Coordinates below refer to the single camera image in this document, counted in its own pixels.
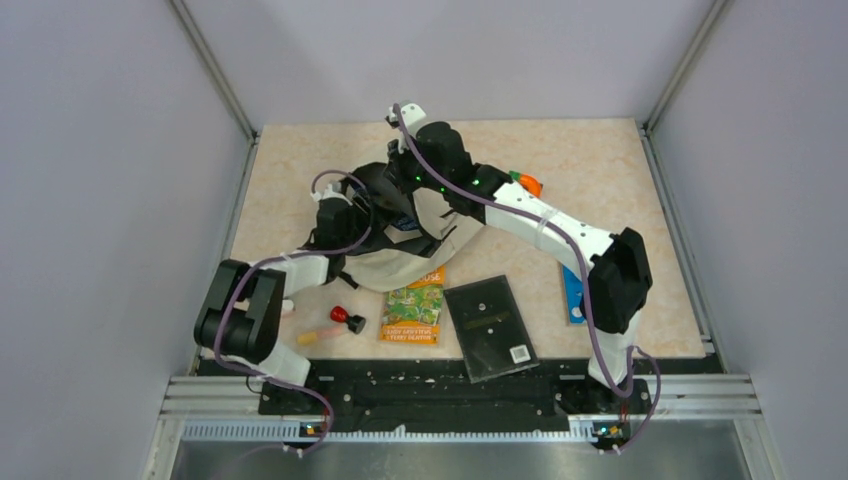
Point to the orange treehouse book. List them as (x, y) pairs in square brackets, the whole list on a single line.
[(411, 315)]

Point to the orange tape dispenser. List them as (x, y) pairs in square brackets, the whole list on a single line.
[(528, 182)]

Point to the light blue book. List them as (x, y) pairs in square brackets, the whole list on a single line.
[(573, 292)]

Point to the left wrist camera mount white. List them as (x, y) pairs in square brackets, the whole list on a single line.
[(331, 191)]

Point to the pink white eraser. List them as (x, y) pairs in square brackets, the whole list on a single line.
[(287, 308)]

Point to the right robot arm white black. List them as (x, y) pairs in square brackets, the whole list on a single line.
[(431, 168)]

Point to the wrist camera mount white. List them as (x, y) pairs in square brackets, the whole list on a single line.
[(413, 115), (331, 191)]

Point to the beige canvas student bag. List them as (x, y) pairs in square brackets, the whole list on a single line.
[(399, 258)]

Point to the red black stamp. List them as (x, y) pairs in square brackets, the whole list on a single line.
[(354, 323)]

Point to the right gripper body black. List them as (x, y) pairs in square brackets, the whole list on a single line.
[(410, 174)]

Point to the blue 91-storey treehouse book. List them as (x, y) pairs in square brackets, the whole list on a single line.
[(405, 223)]

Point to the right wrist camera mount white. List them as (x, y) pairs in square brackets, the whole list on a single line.
[(413, 115)]

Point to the black notebook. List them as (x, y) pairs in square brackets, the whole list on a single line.
[(490, 330)]

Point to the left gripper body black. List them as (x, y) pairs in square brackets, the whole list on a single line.
[(358, 219)]

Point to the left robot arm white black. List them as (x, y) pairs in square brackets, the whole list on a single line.
[(240, 317)]

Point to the yellow pink highlighter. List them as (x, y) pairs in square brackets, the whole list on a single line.
[(319, 335)]

